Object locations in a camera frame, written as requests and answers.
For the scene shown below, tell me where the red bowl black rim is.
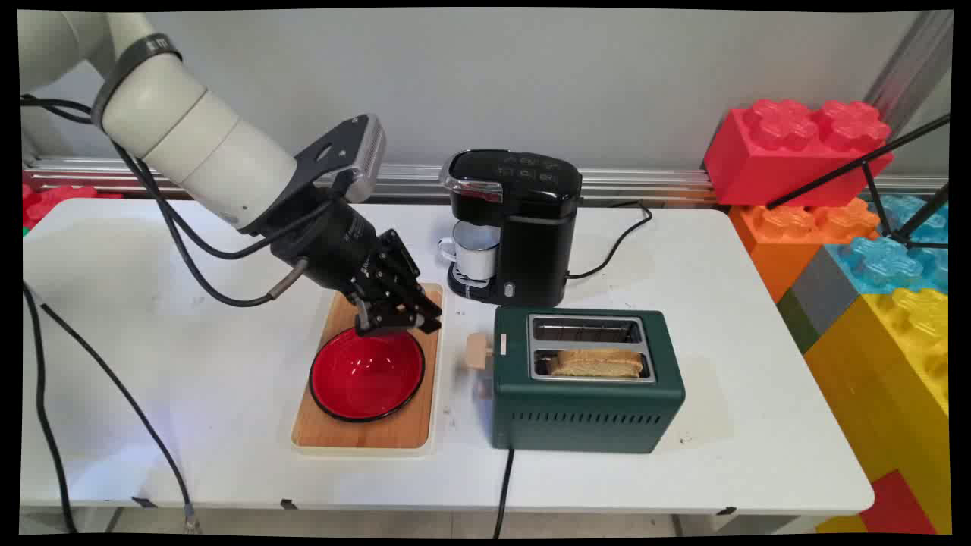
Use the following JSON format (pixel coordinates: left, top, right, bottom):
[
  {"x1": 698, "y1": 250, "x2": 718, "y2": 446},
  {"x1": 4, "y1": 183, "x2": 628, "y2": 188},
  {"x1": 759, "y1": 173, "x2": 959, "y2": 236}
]
[{"x1": 309, "y1": 326, "x2": 426, "y2": 423}]

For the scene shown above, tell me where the toast bread slice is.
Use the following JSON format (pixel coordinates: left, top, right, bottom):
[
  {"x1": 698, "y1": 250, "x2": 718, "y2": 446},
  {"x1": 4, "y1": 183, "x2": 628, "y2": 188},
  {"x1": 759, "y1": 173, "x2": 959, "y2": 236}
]
[{"x1": 548, "y1": 348, "x2": 645, "y2": 378}]

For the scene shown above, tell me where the big red toy brick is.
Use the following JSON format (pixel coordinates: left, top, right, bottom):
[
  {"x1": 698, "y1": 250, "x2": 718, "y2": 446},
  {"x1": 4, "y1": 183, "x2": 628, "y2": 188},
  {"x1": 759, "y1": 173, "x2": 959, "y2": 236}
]
[{"x1": 703, "y1": 99, "x2": 894, "y2": 209}]

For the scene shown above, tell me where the white enamel mug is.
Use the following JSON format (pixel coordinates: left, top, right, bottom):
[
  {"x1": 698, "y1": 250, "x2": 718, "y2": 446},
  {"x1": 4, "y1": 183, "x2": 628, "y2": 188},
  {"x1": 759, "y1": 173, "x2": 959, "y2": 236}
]
[{"x1": 438, "y1": 221, "x2": 501, "y2": 284}]

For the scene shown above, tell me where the wooden serving tray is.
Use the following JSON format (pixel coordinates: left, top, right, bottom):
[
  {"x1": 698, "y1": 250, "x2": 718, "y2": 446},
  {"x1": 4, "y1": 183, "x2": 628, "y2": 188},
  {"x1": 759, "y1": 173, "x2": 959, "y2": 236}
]
[{"x1": 291, "y1": 283, "x2": 445, "y2": 457}]

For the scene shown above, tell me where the aluminium upright profile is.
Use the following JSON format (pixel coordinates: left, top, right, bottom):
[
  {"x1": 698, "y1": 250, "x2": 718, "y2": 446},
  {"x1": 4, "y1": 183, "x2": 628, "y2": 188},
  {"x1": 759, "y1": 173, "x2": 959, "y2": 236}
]
[{"x1": 864, "y1": 11, "x2": 954, "y2": 139}]

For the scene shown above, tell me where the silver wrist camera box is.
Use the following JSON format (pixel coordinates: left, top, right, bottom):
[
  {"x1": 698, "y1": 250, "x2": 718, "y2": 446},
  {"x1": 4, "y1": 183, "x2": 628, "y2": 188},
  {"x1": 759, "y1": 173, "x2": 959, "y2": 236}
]
[{"x1": 294, "y1": 114, "x2": 388, "y2": 204}]

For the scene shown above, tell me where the big grey toy brick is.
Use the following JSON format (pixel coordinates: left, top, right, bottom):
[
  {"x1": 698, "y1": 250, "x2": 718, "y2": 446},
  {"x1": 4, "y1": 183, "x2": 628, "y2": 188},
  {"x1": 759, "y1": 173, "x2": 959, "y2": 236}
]
[{"x1": 789, "y1": 246, "x2": 863, "y2": 339}]

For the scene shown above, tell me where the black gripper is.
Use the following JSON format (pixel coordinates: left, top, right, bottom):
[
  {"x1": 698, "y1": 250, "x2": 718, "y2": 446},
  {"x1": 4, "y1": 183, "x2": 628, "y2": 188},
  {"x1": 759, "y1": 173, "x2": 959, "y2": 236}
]
[{"x1": 271, "y1": 186, "x2": 443, "y2": 338}]

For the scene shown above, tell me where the black toaster cord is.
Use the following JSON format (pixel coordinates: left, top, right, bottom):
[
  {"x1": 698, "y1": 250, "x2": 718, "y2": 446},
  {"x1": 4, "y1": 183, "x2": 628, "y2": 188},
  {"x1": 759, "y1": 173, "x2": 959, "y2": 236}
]
[{"x1": 493, "y1": 448, "x2": 517, "y2": 540}]

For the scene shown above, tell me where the black coffee maker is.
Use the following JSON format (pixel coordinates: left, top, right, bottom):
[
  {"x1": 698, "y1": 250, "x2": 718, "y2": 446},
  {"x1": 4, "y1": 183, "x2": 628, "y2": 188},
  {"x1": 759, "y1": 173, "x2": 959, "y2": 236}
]
[{"x1": 439, "y1": 149, "x2": 583, "y2": 309}]

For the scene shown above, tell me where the big blue toy brick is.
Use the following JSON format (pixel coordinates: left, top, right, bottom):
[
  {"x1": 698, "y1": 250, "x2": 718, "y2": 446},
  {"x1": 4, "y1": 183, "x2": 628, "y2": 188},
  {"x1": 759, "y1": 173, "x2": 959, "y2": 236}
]
[{"x1": 825, "y1": 193, "x2": 950, "y2": 296}]

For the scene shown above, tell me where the black cable with plug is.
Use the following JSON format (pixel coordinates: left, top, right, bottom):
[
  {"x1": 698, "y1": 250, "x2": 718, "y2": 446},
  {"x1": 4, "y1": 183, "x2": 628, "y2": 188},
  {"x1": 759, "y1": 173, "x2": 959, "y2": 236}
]
[{"x1": 41, "y1": 303, "x2": 201, "y2": 533}]

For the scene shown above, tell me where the green two-slot toaster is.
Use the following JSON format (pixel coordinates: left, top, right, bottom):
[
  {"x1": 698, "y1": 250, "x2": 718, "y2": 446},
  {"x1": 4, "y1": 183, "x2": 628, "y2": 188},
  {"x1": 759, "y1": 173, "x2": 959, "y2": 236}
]
[{"x1": 491, "y1": 307, "x2": 687, "y2": 455}]

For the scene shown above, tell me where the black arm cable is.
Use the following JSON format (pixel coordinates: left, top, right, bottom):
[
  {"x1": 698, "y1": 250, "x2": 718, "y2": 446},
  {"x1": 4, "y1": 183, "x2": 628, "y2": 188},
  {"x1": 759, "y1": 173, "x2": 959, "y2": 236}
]
[{"x1": 21, "y1": 94, "x2": 336, "y2": 308}]

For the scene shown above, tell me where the big orange toy brick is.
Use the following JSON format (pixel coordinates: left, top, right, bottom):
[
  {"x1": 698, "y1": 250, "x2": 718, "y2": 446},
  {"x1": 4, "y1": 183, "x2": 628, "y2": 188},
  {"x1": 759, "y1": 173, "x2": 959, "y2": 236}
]
[{"x1": 728, "y1": 198, "x2": 881, "y2": 304}]

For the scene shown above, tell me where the black strap on arm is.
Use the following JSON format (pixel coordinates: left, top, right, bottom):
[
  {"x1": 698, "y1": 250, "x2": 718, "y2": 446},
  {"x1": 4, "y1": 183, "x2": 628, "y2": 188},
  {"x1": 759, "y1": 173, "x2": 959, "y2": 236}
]
[{"x1": 90, "y1": 34, "x2": 184, "y2": 127}]

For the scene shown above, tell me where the wooden toaster lever knob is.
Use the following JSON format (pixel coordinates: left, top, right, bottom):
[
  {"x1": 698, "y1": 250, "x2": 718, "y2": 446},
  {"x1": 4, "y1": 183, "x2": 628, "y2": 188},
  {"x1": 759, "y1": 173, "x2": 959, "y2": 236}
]
[{"x1": 465, "y1": 332, "x2": 495, "y2": 373}]

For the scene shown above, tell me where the black loose cable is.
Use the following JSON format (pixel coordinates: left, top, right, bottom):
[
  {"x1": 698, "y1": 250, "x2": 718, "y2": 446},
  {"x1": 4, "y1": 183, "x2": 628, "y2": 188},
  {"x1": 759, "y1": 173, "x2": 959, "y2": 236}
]
[{"x1": 22, "y1": 282, "x2": 78, "y2": 534}]

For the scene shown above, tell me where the big green toy brick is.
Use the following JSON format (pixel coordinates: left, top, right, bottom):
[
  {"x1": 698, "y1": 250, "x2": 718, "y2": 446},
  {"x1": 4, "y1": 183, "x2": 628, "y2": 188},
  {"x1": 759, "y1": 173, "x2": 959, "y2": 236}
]
[{"x1": 776, "y1": 287, "x2": 821, "y2": 355}]

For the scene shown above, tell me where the small red toy brick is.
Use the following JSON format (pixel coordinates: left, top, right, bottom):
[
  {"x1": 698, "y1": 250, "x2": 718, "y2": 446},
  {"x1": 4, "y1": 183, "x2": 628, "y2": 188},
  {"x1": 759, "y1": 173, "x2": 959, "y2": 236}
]
[{"x1": 859, "y1": 469, "x2": 938, "y2": 535}]

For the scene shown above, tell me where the aluminium rail along wall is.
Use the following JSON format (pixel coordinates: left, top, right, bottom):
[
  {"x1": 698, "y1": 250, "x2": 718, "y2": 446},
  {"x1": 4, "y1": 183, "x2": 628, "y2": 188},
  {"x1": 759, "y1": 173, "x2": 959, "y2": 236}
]
[{"x1": 23, "y1": 156, "x2": 950, "y2": 206}]

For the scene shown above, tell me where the big yellow toy brick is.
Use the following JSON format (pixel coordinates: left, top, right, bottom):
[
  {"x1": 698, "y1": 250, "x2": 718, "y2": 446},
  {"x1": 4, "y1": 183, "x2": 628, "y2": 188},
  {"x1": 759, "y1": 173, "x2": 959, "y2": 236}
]
[{"x1": 804, "y1": 287, "x2": 951, "y2": 533}]

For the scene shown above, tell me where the black coffee maker cord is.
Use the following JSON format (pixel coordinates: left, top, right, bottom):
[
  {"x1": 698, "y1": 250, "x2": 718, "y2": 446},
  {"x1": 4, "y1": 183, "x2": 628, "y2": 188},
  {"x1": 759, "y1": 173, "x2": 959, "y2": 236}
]
[{"x1": 565, "y1": 199, "x2": 654, "y2": 281}]

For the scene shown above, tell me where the black tripod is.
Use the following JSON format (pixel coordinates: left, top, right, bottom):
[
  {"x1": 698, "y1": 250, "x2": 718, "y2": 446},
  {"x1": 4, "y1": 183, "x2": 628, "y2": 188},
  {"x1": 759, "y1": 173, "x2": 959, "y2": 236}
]
[{"x1": 765, "y1": 114, "x2": 951, "y2": 252}]

